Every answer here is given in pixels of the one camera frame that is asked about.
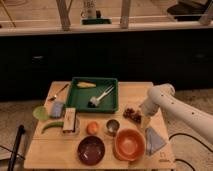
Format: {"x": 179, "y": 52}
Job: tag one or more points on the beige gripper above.
{"x": 145, "y": 121}

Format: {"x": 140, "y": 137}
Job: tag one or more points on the dark red grape bunch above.
{"x": 134, "y": 115}

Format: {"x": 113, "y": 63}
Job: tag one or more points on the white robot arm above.
{"x": 162, "y": 96}

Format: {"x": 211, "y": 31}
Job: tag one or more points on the orange bowl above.
{"x": 128, "y": 145}

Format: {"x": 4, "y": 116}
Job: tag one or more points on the purple bowl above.
{"x": 91, "y": 150}

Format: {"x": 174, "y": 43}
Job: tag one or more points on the blue folded cloth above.
{"x": 154, "y": 142}

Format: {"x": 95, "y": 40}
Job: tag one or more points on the small metal cup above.
{"x": 112, "y": 126}

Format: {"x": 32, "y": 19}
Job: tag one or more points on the green plastic tray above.
{"x": 78, "y": 98}

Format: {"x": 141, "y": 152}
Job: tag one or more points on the orange fruit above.
{"x": 92, "y": 128}

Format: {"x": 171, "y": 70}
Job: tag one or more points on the white dish brush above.
{"x": 95, "y": 101}

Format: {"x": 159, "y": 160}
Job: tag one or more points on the yellow corn cob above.
{"x": 86, "y": 85}

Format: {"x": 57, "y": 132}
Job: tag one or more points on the white cardboard box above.
{"x": 69, "y": 120}

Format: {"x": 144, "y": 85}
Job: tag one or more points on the blue sponge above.
{"x": 57, "y": 109}

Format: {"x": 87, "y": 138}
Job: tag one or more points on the green pepper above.
{"x": 51, "y": 125}

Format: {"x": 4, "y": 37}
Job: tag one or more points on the green base white bottle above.
{"x": 91, "y": 16}

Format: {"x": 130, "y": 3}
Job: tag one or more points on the black pole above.
{"x": 14, "y": 153}

